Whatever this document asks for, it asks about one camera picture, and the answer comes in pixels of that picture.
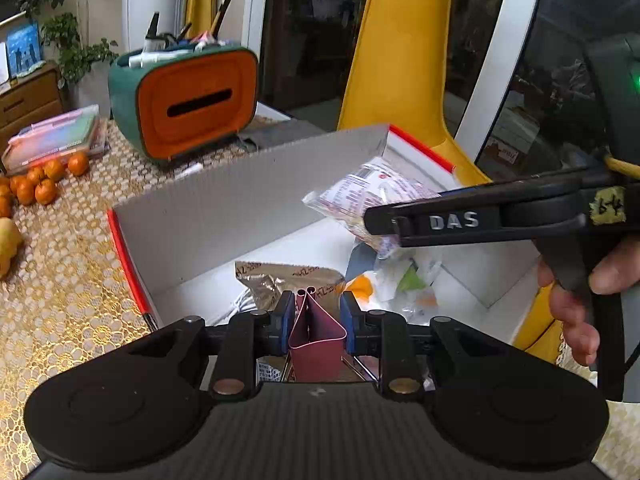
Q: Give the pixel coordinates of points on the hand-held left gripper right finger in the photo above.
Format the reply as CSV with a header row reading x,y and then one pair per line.
x,y
348,325

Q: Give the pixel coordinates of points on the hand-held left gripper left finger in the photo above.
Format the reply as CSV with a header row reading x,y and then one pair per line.
x,y
286,325

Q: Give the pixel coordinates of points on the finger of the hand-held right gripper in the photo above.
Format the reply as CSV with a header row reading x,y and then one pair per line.
x,y
415,227

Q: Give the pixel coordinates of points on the maroon pouch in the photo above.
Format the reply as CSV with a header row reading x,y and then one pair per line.
x,y
317,355

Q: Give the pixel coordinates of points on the brown foil packet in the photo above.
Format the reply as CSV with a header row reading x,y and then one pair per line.
x,y
300,277

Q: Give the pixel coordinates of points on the clear packet with pink print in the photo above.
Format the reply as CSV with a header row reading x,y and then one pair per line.
x,y
360,190

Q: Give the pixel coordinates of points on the red and white cardboard box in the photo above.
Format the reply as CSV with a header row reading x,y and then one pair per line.
x,y
225,200

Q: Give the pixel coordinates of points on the gold floral tablecloth desktop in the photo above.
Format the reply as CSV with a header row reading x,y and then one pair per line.
x,y
75,285

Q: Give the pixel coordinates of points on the person's right hand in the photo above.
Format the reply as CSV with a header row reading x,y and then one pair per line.
x,y
570,320

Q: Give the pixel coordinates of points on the white packet orange green print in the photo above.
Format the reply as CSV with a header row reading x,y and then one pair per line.
x,y
400,285

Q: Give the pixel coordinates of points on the dark grey pad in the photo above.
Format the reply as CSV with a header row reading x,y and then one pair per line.
x,y
280,132

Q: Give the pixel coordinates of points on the yellow chair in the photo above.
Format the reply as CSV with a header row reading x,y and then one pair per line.
x,y
400,60

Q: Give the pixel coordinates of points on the glass sliding door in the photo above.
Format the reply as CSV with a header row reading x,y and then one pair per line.
x,y
310,35

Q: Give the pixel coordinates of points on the green and orange tissue box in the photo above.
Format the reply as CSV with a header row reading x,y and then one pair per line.
x,y
195,105

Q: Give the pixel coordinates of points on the pile of tangerines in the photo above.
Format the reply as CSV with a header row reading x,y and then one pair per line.
x,y
45,191

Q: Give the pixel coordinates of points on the yellow fruit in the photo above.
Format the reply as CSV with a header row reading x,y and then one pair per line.
x,y
7,245

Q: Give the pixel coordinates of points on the paint brush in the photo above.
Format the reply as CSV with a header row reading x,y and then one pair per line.
x,y
222,10

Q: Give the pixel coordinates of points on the pastel translucent pencil case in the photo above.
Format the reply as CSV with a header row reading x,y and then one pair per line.
x,y
50,137

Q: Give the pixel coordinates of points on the yellow curtain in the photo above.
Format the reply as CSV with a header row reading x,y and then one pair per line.
x,y
200,0

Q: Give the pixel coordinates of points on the wooden sideboard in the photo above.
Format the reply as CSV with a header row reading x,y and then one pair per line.
x,y
27,105

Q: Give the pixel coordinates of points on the large green potted plant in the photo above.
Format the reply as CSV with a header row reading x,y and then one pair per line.
x,y
70,55

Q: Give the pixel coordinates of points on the white standing air conditioner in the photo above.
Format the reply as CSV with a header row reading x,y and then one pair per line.
x,y
150,0

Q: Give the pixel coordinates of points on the blue picture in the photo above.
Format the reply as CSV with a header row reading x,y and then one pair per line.
x,y
22,50

